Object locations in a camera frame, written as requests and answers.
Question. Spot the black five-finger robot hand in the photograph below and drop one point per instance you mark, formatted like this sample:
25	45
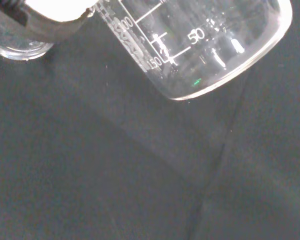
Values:
55	10

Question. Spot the clear glass beaker with spout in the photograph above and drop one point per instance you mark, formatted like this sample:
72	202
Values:
17	50

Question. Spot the black bench cloth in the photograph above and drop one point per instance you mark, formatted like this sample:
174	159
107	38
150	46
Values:
115	162

